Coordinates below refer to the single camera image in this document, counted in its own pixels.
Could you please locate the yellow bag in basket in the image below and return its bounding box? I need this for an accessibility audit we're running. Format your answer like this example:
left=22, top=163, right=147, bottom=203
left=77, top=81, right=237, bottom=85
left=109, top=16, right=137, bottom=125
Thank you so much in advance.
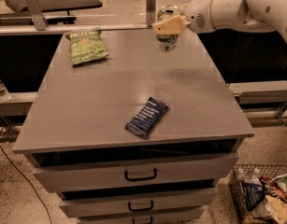
left=251, top=195, right=287, bottom=224

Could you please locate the plastic bottle in basket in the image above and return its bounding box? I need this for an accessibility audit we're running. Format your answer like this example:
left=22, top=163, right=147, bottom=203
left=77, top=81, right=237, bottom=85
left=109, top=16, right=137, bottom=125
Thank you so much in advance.
left=236, top=168, right=261, bottom=186

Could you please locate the blue snack bag in basket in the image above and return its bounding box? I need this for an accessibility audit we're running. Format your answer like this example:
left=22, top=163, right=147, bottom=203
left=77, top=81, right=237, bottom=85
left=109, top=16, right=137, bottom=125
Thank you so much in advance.
left=242, top=183, right=265, bottom=211

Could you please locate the bottom grey drawer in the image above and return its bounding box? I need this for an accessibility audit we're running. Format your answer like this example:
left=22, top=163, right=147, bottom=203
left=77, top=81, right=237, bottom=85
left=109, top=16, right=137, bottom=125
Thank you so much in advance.
left=77, top=206, right=204, bottom=224

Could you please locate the metal bracket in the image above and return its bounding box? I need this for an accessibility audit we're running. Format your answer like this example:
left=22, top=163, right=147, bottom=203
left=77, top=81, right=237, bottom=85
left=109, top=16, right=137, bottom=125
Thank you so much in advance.
left=146, top=0, right=156, bottom=27
left=25, top=0, right=48, bottom=31

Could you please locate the wire basket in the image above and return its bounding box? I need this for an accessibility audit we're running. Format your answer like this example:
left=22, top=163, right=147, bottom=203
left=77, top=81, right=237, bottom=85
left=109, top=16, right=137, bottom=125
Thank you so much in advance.
left=229, top=164, right=287, bottom=224

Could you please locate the grey drawer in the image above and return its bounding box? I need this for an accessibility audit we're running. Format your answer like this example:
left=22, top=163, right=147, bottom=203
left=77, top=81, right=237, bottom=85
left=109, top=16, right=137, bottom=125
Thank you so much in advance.
left=60, top=188, right=218, bottom=218
left=34, top=153, right=238, bottom=192
left=77, top=206, right=204, bottom=224

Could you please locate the middle grey drawer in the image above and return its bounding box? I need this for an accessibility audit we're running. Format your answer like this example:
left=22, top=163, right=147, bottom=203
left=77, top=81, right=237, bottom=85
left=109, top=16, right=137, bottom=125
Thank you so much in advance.
left=60, top=188, right=218, bottom=218

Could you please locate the dark blue snack bar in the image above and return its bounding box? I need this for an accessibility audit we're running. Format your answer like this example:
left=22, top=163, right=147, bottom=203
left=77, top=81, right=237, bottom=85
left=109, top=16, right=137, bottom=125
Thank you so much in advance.
left=125, top=97, right=168, bottom=139

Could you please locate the green jalapeno chip bag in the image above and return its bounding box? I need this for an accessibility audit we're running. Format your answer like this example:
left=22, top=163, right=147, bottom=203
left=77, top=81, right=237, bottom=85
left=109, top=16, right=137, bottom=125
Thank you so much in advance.
left=65, top=30, right=108, bottom=65

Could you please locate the dark bench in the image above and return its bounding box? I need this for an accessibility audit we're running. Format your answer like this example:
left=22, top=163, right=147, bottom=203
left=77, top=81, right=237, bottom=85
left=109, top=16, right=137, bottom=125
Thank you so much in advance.
left=0, top=0, right=103, bottom=26

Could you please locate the top grey drawer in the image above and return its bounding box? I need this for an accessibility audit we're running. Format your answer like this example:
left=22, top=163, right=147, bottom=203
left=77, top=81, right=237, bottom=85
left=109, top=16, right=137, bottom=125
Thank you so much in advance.
left=34, top=153, right=238, bottom=192

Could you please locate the middle metal bracket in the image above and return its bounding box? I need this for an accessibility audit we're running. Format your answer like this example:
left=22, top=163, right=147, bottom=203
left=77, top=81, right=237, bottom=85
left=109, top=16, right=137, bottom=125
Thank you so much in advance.
left=146, top=0, right=156, bottom=27

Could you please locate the left metal bracket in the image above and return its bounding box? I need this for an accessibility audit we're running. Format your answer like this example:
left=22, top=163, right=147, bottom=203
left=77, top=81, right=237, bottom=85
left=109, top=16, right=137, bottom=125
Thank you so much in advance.
left=25, top=0, right=48, bottom=31

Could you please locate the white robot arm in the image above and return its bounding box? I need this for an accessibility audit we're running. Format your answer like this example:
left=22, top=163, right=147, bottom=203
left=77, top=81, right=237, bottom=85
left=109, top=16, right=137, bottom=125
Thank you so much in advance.
left=152, top=0, right=287, bottom=45

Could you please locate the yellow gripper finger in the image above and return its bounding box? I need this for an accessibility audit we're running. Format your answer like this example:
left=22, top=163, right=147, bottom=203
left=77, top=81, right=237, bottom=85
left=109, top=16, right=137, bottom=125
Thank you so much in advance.
left=152, top=15, right=191, bottom=35

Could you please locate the clear plastic water bottle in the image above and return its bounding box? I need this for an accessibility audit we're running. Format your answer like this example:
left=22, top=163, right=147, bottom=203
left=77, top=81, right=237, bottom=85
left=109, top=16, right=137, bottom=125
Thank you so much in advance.
left=0, top=78, right=11, bottom=102

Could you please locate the grey drawer cabinet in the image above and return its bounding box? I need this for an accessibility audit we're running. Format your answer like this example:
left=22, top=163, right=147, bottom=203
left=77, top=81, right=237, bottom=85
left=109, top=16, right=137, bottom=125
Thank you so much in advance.
left=13, top=30, right=253, bottom=224

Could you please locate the black floor cable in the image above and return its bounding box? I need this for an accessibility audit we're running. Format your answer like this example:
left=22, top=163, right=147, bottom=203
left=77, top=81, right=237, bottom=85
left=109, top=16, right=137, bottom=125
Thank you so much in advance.
left=0, top=131, right=53, bottom=224

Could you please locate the green white 7up can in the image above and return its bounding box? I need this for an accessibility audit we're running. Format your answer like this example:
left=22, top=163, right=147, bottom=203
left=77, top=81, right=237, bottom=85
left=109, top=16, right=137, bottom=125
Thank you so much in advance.
left=157, top=5, right=179, bottom=52

